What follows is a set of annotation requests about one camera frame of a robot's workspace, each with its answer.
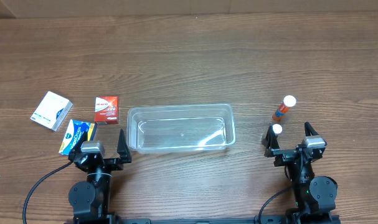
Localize red medicine box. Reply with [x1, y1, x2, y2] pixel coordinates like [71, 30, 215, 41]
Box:
[95, 96, 119, 125]

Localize clear plastic container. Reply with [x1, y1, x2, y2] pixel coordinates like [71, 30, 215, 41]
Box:
[126, 103, 236, 154]

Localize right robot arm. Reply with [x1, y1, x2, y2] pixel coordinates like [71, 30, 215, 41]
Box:
[254, 122, 341, 224]

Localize blue Vicks VapoDrops box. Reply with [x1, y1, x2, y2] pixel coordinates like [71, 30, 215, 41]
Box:
[59, 119, 97, 155]

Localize white medicine box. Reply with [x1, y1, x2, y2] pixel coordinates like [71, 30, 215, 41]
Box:
[30, 91, 73, 131]

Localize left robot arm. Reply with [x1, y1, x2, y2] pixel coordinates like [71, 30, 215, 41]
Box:
[69, 130, 132, 223]

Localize dark bottle white cap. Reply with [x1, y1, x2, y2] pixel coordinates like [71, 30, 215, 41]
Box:
[262, 123, 283, 148]

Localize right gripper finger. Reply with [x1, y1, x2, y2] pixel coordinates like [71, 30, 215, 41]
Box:
[264, 125, 280, 151]
[304, 122, 318, 136]

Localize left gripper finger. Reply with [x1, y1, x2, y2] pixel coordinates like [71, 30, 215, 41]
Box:
[71, 131, 87, 153]
[117, 129, 131, 157]

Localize orange bottle white cap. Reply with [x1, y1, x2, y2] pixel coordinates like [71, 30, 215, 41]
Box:
[272, 95, 296, 121]

